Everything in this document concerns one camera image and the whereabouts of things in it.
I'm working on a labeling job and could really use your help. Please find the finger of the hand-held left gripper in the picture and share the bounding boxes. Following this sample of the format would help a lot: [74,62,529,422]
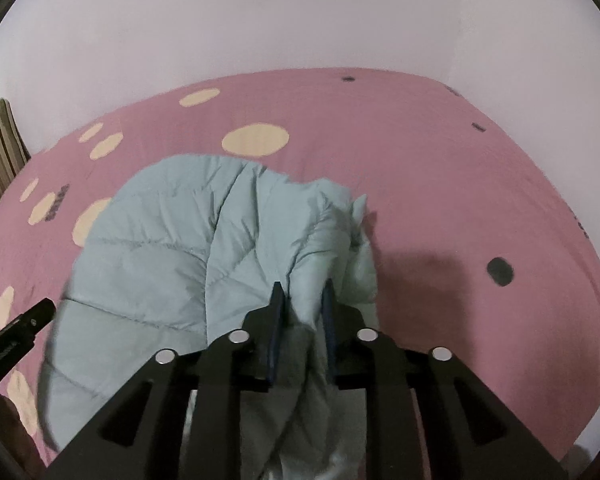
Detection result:
[17,298,57,335]

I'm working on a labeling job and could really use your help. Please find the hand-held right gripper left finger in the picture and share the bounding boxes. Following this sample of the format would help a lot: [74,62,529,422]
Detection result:
[42,281,286,480]

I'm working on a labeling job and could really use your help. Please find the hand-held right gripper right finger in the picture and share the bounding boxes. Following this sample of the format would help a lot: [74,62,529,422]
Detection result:
[321,280,568,480]

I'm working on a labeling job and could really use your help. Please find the light green puffer jacket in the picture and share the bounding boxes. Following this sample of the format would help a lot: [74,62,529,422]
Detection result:
[37,154,381,480]

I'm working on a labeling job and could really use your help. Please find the person's left forearm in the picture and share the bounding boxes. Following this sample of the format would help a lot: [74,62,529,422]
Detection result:
[0,392,48,471]

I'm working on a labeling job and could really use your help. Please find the pink dotted bedsheet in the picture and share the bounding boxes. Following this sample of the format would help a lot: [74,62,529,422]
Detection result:
[0,67,600,480]

